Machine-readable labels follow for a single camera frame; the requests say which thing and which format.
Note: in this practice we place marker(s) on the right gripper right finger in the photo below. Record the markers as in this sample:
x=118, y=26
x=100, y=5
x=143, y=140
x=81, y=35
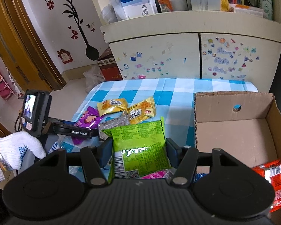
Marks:
x=184, y=160

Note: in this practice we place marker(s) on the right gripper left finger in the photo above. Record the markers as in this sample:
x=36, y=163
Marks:
x=94, y=159

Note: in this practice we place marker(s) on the pink snack packet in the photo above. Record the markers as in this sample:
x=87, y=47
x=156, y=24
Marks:
x=163, y=174

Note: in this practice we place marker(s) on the purple snack bag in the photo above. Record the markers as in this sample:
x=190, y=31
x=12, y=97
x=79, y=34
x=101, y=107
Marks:
x=89, y=119

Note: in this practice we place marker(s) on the green snack bag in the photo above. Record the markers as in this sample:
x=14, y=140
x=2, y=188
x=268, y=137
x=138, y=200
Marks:
x=138, y=149

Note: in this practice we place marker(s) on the silver foil snack packet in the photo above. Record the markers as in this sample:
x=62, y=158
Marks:
x=115, y=122

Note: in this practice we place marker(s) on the white gloved left hand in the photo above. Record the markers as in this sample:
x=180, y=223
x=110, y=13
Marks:
x=14, y=146

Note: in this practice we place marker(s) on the blue foil snack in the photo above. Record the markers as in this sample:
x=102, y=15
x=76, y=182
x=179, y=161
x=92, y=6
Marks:
x=198, y=176

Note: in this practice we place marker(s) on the yellow snack packet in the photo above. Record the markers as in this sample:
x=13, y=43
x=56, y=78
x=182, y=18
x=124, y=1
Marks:
x=141, y=111
x=112, y=106

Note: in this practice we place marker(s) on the pink storage rack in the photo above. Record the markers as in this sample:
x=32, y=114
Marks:
x=5, y=89

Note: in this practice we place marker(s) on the blue checkered tablecloth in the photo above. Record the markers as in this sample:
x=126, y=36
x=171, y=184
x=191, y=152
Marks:
x=174, y=100

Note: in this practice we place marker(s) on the clear plastic bag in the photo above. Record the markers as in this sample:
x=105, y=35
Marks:
x=93, y=77

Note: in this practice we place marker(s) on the cardboard box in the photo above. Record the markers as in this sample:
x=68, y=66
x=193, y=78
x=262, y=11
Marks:
x=247, y=125

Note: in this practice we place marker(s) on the red orange snack bag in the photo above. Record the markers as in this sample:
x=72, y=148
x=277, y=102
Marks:
x=272, y=173

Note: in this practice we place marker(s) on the red cardboard carton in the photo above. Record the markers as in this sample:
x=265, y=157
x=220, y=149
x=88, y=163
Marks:
x=108, y=66

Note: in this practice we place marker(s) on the cream cabinet with stickers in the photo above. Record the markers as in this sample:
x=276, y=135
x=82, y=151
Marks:
x=198, y=44

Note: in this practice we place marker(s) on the green white carton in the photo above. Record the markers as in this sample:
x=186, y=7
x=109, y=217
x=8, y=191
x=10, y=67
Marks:
x=267, y=6

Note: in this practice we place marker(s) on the wooden door frame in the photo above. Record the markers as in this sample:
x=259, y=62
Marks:
x=22, y=51

